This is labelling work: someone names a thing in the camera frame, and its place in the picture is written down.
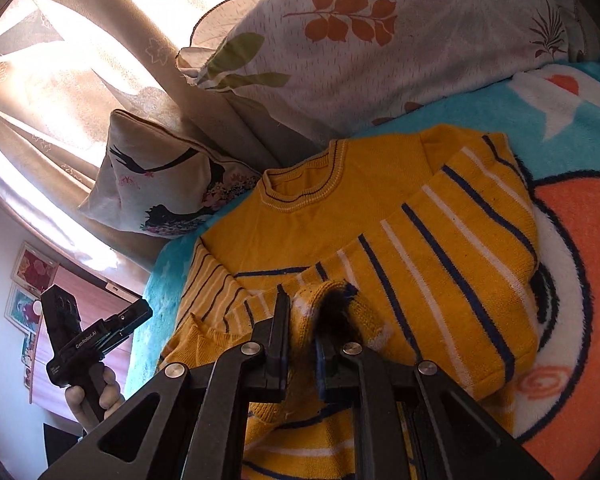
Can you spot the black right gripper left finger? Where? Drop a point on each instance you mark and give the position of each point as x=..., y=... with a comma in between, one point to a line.
x=188, y=423

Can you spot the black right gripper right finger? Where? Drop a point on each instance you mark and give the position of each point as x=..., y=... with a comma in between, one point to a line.
x=413, y=422

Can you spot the yellow striped knit sweater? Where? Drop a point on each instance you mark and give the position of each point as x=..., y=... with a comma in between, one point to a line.
x=433, y=236

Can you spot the left hand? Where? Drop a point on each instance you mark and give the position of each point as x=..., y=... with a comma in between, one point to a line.
x=109, y=400

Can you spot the pink wooden cabinet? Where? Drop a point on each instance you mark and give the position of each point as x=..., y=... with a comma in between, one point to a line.
x=93, y=303

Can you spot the framed blue picture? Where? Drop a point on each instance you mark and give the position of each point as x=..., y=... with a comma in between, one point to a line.
x=20, y=309

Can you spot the framed red flower picture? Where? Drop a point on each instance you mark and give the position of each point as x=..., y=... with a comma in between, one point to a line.
x=33, y=270

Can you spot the bird print cushion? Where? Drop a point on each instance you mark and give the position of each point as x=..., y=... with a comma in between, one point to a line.
x=152, y=182

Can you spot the beige curtain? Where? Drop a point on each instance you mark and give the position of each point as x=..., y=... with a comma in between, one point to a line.
x=65, y=65

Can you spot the turquoise cartoon fleece blanket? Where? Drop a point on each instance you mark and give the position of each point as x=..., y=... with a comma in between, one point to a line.
x=552, y=116

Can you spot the floral white bed pillow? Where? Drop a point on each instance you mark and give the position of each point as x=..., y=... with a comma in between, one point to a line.
x=328, y=68

